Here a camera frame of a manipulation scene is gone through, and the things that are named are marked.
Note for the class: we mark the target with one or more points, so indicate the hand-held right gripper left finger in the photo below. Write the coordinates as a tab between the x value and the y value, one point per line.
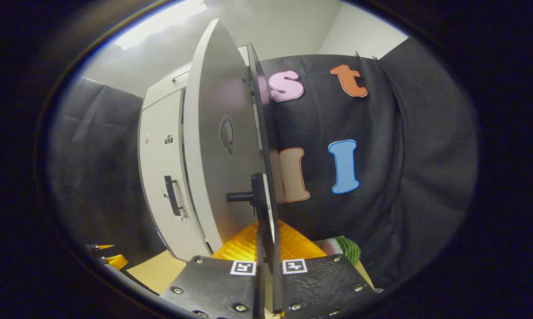
213	288

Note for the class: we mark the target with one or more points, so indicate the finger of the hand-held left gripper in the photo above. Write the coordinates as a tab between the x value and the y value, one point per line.
117	261
100	247

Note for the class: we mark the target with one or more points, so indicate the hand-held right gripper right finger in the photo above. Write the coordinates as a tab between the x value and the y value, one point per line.
319	283

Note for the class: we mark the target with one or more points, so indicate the beige double-door shoe cabinet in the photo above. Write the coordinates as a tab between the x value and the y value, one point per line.
161	238

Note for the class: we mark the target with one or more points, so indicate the beige cabinet door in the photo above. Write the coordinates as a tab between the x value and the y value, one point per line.
213	133
160	168

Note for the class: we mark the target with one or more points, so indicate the green red round toy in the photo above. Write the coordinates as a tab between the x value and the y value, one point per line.
344	250

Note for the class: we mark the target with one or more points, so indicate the black backdrop cloth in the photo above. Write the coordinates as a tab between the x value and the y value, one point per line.
403	155

